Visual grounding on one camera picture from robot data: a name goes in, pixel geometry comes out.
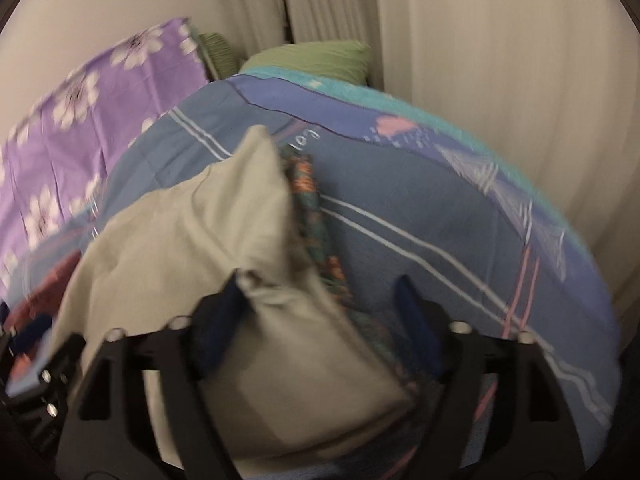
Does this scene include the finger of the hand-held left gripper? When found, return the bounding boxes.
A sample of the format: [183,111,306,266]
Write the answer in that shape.
[5,332,86,413]

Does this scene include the pink folded cloth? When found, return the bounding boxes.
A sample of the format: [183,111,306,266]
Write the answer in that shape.
[2,252,83,331]

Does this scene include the purple flower pillow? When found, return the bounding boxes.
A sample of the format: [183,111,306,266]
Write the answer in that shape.
[0,17,211,301]

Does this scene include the blue plaid bed sheet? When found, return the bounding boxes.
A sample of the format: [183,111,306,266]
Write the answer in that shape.
[0,74,623,480]

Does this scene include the beige long-sleeve shirt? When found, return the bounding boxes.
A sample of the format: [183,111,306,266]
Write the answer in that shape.
[50,125,413,461]

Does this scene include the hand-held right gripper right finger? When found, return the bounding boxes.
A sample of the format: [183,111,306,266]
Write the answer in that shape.
[395,275,586,480]

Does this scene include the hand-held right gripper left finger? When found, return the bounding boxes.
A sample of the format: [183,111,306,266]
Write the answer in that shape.
[55,275,251,480]

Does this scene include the floral folded cloth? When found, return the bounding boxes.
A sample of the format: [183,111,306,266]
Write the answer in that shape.
[280,147,416,391]

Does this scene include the green ribbed pillow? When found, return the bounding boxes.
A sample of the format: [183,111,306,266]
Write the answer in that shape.
[199,32,242,81]

